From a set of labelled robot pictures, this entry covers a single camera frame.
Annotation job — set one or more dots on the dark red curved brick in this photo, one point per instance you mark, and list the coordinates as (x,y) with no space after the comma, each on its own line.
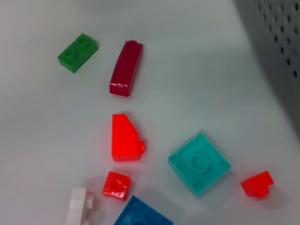
(126,68)

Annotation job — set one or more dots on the teal square plate brick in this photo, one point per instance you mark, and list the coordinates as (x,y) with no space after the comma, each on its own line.
(199,164)

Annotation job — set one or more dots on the long white brick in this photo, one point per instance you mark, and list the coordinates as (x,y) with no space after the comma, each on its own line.
(77,206)

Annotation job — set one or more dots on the small red brick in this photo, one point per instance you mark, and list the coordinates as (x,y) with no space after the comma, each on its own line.
(256,184)
(116,185)

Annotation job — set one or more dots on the blue square plate brick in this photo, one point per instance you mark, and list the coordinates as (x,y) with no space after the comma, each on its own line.
(143,213)

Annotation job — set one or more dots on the bright red slope brick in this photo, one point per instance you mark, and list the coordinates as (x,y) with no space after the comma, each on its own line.
(124,138)

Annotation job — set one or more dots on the green two-stud brick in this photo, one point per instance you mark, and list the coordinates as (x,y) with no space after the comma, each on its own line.
(77,52)

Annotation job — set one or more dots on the grey-green perforated storage bin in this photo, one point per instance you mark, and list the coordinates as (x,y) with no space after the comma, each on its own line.
(276,47)

